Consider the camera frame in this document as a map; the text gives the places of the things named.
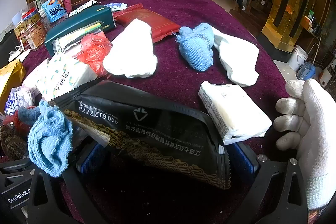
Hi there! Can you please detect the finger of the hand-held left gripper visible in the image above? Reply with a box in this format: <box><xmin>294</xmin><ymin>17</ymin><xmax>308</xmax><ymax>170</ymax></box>
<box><xmin>0</xmin><ymin>157</ymin><xmax>36</xmax><ymax>174</ymax></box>

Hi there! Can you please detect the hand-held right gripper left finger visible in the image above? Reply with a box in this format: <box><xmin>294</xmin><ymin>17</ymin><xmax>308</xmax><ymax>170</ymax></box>
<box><xmin>28</xmin><ymin>141</ymin><xmax>111</xmax><ymax>224</ymax></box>

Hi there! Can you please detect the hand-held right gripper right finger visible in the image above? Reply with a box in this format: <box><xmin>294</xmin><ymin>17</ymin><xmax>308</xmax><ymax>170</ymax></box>
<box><xmin>226</xmin><ymin>142</ymin><xmax>308</xmax><ymax>224</ymax></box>

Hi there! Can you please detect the light blue cloth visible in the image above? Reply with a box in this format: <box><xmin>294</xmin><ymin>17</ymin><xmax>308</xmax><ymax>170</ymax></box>
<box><xmin>28</xmin><ymin>100</ymin><xmax>73</xmax><ymax>178</ymax></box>

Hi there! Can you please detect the black gold-patterned wipes packet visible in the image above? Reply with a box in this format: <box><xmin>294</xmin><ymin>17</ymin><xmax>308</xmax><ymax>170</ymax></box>
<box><xmin>54</xmin><ymin>80</ymin><xmax>232</xmax><ymax>190</ymax></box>

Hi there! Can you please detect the yellow bag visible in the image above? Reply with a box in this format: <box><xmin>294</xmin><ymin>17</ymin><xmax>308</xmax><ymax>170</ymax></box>
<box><xmin>0</xmin><ymin>59</ymin><xmax>27</xmax><ymax>110</ymax></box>

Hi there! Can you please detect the person's right hand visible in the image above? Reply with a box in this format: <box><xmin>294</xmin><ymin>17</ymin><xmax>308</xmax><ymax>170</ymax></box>
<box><xmin>273</xmin><ymin>79</ymin><xmax>336</xmax><ymax>214</ymax></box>

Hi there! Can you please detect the brown scrubber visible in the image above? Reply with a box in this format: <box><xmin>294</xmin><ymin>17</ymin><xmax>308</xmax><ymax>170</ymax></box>
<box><xmin>0</xmin><ymin>124</ymin><xmax>29</xmax><ymax>161</ymax></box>

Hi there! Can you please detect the grey-blue cloth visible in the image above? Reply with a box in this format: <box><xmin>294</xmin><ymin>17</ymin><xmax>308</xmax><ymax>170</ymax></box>
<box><xmin>14</xmin><ymin>106</ymin><xmax>40</xmax><ymax>130</ymax></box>

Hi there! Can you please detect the blue and white printed bag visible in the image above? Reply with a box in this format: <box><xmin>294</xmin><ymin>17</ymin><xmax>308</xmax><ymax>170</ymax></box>
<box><xmin>5</xmin><ymin>86</ymin><xmax>35</xmax><ymax>116</ymax></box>

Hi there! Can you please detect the green-dotted white tissue packet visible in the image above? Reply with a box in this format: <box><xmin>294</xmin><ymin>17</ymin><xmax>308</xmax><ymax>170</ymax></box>
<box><xmin>35</xmin><ymin>52</ymin><xmax>98</xmax><ymax>103</ymax></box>

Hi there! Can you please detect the red plastic bag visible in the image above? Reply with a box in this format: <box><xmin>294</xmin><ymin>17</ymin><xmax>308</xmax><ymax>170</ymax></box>
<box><xmin>76</xmin><ymin>32</ymin><xmax>114</xmax><ymax>76</ymax></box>

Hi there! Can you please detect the blue water jug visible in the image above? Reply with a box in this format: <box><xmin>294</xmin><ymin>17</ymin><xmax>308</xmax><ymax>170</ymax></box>
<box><xmin>296</xmin><ymin>61</ymin><xmax>316</xmax><ymax>81</ymax></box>

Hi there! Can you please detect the white rolled towel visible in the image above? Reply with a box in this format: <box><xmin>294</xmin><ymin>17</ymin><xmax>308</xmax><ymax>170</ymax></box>
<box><xmin>102</xmin><ymin>18</ymin><xmax>158</xmax><ymax>79</ymax></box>

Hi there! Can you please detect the white bucket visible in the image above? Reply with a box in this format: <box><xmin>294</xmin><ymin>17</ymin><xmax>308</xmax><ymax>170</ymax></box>
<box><xmin>287</xmin><ymin>45</ymin><xmax>308</xmax><ymax>72</ymax></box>

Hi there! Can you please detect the black backpack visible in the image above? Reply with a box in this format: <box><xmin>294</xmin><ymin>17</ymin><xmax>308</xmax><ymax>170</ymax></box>
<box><xmin>0</xmin><ymin>29</ymin><xmax>22</xmax><ymax>62</ymax></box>

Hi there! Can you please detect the blue rolled towel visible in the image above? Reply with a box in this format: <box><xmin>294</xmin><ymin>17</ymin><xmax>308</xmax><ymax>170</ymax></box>
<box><xmin>175</xmin><ymin>24</ymin><xmax>215</xmax><ymax>72</ymax></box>

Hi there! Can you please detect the sponge pack in zip bag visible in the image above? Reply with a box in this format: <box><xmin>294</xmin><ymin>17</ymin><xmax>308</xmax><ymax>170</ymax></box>
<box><xmin>52</xmin><ymin>21</ymin><xmax>106</xmax><ymax>54</ymax></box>

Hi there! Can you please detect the orange-labelled clear jar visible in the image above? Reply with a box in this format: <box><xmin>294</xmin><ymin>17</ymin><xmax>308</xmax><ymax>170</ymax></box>
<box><xmin>23</xmin><ymin>26</ymin><xmax>50</xmax><ymax>51</ymax></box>

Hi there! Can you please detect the white-lidded jar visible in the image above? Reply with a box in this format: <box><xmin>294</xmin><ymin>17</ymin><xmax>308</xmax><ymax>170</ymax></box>
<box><xmin>12</xmin><ymin>13</ymin><xmax>27</xmax><ymax>49</ymax></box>

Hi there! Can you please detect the teal tissue pack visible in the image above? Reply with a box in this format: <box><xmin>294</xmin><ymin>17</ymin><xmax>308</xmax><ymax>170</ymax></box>
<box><xmin>44</xmin><ymin>5</ymin><xmax>116</xmax><ymax>55</ymax></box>

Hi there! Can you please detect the red-lidded snack jar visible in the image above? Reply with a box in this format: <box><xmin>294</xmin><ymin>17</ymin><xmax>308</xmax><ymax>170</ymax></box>
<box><xmin>21</xmin><ymin>7</ymin><xmax>45</xmax><ymax>30</ymax></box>

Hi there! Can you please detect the white paper packet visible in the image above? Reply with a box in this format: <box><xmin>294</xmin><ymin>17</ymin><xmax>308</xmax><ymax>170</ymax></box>
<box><xmin>68</xmin><ymin>0</ymin><xmax>98</xmax><ymax>17</ymax></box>

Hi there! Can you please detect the dark red packet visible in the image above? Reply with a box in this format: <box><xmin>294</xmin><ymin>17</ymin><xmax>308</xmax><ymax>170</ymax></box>
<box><xmin>113</xmin><ymin>3</ymin><xmax>181</xmax><ymax>43</ymax></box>

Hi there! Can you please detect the white blue-labelled packet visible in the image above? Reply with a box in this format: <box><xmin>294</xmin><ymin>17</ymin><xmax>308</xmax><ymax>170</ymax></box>
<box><xmin>104</xmin><ymin>2</ymin><xmax>128</xmax><ymax>13</ymax></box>

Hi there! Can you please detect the blue-labelled clear jar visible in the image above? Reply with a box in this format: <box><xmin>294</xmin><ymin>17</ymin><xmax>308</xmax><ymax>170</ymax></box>
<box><xmin>39</xmin><ymin>0</ymin><xmax>69</xmax><ymax>28</ymax></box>

